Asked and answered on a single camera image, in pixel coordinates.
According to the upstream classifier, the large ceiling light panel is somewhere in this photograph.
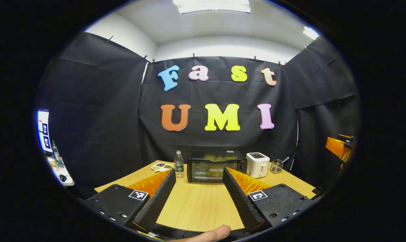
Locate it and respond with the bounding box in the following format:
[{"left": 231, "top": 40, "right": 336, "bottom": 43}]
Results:
[{"left": 173, "top": 0, "right": 251, "bottom": 14}]

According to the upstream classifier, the small ceiling light panel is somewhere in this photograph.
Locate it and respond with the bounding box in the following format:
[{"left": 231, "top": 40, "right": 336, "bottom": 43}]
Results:
[{"left": 303, "top": 26, "right": 320, "bottom": 40}]

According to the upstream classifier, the white side desk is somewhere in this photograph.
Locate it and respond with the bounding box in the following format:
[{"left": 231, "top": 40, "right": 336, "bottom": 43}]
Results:
[{"left": 47, "top": 156, "right": 75, "bottom": 187}]

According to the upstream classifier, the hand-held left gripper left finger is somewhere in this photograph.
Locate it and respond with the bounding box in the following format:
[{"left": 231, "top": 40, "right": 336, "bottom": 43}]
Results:
[{"left": 83, "top": 168, "right": 177, "bottom": 233}]

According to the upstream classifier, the bright display screen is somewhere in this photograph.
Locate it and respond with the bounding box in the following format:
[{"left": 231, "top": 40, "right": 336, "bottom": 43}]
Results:
[{"left": 37, "top": 109, "right": 52, "bottom": 154}]

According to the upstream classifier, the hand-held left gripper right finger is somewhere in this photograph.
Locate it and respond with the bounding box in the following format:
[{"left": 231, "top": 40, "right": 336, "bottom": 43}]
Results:
[{"left": 222, "top": 167, "right": 317, "bottom": 233}]

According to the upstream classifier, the green label drink bottle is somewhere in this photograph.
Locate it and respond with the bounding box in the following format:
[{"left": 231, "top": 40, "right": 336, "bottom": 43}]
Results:
[{"left": 51, "top": 140, "right": 65, "bottom": 169}]

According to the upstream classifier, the white toaster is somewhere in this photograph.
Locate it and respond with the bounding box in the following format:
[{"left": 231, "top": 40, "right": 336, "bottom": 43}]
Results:
[{"left": 246, "top": 152, "right": 270, "bottom": 178}]

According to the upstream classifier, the black electric oven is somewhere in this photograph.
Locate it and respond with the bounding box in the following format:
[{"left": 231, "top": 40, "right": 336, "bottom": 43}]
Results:
[{"left": 187, "top": 150, "right": 248, "bottom": 183}]

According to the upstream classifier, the black backdrop cloth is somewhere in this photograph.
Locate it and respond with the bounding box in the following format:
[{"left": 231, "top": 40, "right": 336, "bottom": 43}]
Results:
[{"left": 36, "top": 32, "right": 361, "bottom": 199}]

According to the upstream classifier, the white divided snack dish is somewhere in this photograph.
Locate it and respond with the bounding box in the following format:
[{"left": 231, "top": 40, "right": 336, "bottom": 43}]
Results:
[{"left": 151, "top": 163, "right": 174, "bottom": 172}]

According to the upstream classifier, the clear water bottle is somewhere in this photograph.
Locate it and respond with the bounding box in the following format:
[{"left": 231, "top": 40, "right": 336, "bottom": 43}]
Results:
[{"left": 174, "top": 150, "right": 184, "bottom": 178}]

